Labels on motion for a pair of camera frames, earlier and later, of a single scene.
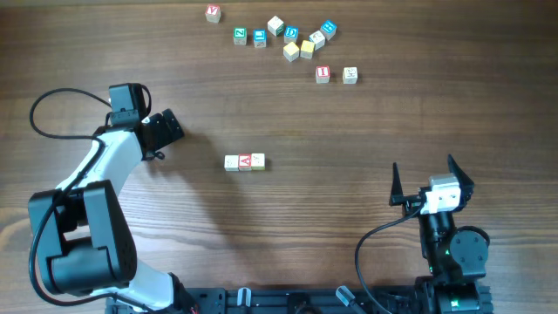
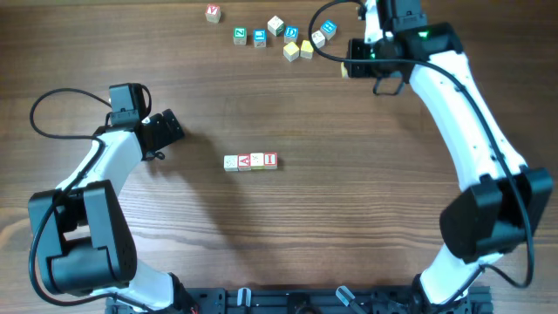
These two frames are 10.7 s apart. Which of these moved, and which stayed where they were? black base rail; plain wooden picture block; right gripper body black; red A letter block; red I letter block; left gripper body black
Moved: right gripper body black; red I letter block
Stayed: left gripper body black; red A letter block; black base rail; plain wooden picture block
